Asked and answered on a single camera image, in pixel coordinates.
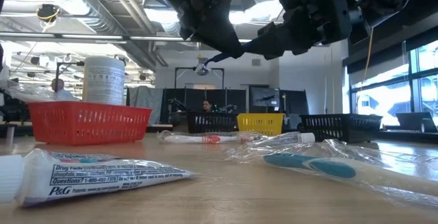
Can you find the black partition curtain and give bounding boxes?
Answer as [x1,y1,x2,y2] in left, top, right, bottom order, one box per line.
[160,87,309,115]

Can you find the clear plastic bag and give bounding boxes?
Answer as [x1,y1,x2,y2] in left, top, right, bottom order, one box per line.
[5,82,57,103]

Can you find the grey fabric cover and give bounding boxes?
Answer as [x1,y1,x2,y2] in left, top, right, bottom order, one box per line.
[127,86,164,125]

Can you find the black hanging camera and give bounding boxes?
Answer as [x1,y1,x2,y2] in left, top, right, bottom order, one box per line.
[36,3,62,23]

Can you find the blue toothbrush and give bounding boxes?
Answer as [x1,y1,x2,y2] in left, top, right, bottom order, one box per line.
[194,42,256,77]

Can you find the red white toothbrush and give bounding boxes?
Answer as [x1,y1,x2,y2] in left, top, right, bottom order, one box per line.
[156,129,264,145]

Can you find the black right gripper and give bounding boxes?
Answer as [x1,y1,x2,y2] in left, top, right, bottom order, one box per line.
[244,0,353,60]

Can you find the dark grey open laptop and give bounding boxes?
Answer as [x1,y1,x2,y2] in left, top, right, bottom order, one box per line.
[396,111,438,133]

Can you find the black aluminium table frame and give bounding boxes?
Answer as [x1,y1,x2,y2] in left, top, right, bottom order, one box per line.
[145,123,438,145]

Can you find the yellow plastic basket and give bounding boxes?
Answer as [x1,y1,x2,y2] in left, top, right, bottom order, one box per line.
[236,112,285,137]

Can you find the black plastic basket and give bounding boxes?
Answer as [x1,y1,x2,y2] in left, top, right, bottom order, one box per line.
[186,111,240,134]
[299,113,383,144]

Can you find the red plastic basket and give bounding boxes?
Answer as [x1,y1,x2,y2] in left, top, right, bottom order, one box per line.
[27,100,153,146]

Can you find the black background gantry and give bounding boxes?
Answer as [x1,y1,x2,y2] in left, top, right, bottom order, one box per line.
[173,66,226,90]

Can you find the white toothpaste tube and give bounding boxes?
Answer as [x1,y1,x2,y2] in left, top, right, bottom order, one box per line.
[0,148,196,208]

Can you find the teal white toothbrush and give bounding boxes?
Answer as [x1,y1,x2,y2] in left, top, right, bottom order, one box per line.
[225,138,438,211]

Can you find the white wipes canister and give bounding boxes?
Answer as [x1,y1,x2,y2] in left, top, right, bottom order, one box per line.
[81,55,127,106]

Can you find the thin yellow cable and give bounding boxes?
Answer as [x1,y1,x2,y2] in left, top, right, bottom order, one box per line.
[355,28,374,114]

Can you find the black wall monitor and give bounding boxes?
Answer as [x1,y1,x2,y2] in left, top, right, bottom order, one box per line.
[249,86,281,114]

